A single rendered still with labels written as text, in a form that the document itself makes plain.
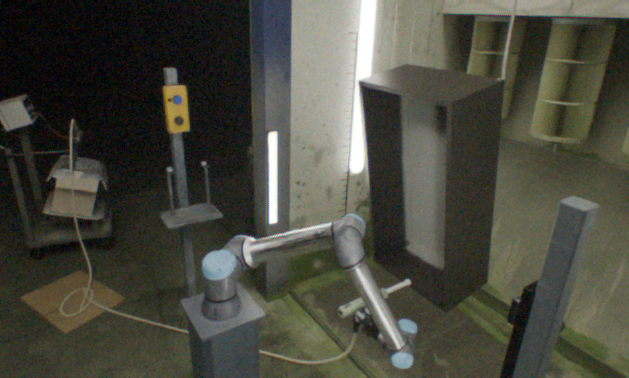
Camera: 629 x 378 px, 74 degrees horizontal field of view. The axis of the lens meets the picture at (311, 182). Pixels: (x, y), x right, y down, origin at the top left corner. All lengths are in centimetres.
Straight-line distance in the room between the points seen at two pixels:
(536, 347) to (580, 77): 213
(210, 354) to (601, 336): 220
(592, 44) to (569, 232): 212
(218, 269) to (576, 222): 143
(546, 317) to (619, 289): 210
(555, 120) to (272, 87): 173
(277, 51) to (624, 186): 229
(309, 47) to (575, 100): 161
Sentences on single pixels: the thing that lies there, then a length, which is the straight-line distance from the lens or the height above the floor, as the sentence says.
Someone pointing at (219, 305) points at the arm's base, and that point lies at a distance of 202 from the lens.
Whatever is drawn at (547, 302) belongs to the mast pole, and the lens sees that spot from 99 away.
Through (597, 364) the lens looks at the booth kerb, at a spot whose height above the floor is 14.
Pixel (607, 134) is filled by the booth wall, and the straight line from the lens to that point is 328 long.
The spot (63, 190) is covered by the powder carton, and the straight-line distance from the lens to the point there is 387.
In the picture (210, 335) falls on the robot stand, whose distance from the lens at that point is 198.
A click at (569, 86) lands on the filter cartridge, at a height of 160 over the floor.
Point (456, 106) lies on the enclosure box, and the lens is 186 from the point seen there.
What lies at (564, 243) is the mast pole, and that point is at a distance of 92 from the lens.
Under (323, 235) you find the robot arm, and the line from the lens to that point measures 186.
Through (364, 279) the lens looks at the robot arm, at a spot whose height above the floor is 94.
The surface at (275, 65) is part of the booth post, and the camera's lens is 254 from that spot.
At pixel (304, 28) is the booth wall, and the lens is 263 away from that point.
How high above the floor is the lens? 195
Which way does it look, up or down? 22 degrees down
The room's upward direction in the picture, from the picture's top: 2 degrees clockwise
